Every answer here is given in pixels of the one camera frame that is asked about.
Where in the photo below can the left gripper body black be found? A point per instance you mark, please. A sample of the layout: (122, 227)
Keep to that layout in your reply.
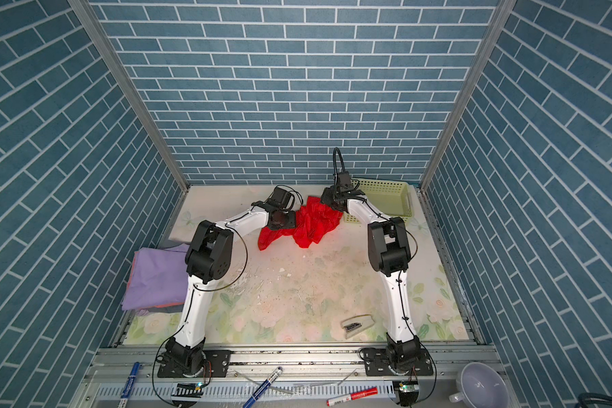
(286, 220)

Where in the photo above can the pale green plastic basket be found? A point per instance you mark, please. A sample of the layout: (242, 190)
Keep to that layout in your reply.
(379, 200)

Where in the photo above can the red marker pen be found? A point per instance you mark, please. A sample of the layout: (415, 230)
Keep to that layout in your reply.
(352, 396)

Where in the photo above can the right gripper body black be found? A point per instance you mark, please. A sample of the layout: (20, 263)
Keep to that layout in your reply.
(331, 198)

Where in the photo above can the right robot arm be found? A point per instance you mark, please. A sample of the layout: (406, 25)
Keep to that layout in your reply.
(389, 254)

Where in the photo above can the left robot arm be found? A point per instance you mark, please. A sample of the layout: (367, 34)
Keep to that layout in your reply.
(208, 259)

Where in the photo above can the blue marker pen left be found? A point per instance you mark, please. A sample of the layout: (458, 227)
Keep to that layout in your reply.
(129, 386)

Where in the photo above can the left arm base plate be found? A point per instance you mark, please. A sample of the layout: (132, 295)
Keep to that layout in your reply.
(214, 363)

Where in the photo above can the left aluminium corner post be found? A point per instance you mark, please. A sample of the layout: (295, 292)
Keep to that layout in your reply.
(104, 46)

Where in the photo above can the blue marker pen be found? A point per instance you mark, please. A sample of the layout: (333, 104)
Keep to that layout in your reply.
(262, 388)
(129, 386)

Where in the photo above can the red t-shirt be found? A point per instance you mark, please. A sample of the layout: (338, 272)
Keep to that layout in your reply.
(314, 220)

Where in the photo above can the right aluminium corner post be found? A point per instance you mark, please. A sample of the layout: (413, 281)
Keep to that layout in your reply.
(486, 47)

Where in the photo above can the folded purple t-shirt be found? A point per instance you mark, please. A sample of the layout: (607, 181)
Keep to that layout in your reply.
(155, 278)

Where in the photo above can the aluminium frame rail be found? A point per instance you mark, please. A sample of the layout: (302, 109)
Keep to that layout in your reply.
(312, 374)

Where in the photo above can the blue marker pen centre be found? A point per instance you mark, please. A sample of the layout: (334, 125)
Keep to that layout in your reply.
(262, 388)

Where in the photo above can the aluminium corner post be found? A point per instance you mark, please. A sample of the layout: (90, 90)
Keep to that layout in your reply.
(104, 46)
(486, 47)

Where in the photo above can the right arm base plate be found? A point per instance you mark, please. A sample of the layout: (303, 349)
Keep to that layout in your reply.
(380, 362)

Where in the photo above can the grey stapler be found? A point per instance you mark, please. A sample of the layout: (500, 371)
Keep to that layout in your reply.
(356, 325)

